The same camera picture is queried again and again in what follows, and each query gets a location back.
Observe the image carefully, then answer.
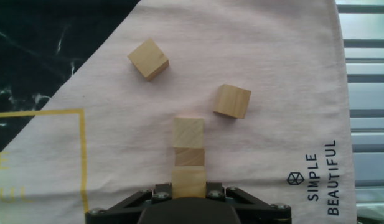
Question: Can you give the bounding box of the marble and pink tablecloth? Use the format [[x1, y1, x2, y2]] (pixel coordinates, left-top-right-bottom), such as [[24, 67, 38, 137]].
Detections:
[[0, 0, 357, 224]]

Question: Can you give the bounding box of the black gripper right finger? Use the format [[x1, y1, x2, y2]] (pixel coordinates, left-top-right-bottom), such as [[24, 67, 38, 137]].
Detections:
[[205, 182, 293, 224]]

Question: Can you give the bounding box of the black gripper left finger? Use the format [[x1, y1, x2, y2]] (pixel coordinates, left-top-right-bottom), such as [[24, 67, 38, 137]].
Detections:
[[85, 182, 173, 224]]

